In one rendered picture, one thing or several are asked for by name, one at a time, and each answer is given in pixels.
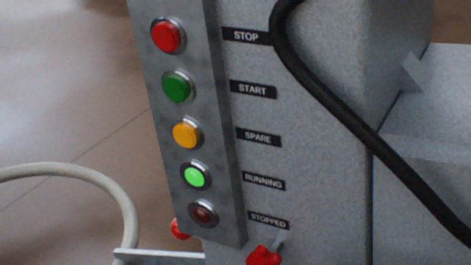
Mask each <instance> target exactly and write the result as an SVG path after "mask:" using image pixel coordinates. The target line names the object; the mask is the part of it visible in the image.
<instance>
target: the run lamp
mask: <svg viewBox="0 0 471 265"><path fill-rule="evenodd" d="M185 176H186V178H187V180H188V182H189V183H190V184H191V185H193V186H197V187H200V186H203V184H204V177H203V176H202V174H201V173H200V172H199V171H198V170H196V169H193V168H188V169H186V170H185Z"/></svg>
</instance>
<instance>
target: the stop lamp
mask: <svg viewBox="0 0 471 265"><path fill-rule="evenodd" d="M193 213H194V217H195V219H196V220H197V221H198V222H200V223H202V224H204V225H207V224H210V222H211V217H210V214H209V213H208V212H207V211H206V210H204V209H202V208H195V209H194V211H193Z"/></svg>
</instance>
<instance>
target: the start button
mask: <svg viewBox="0 0 471 265"><path fill-rule="evenodd" d="M163 90H164V92H165V94H166V95H167V97H168V98H170V99H171V100H172V101H173V102H176V103H183V102H185V101H186V100H187V98H188V97H189V88H188V86H187V84H186V83H185V81H184V80H183V79H180V78H179V77H176V76H169V77H167V78H165V79H164V81H163Z"/></svg>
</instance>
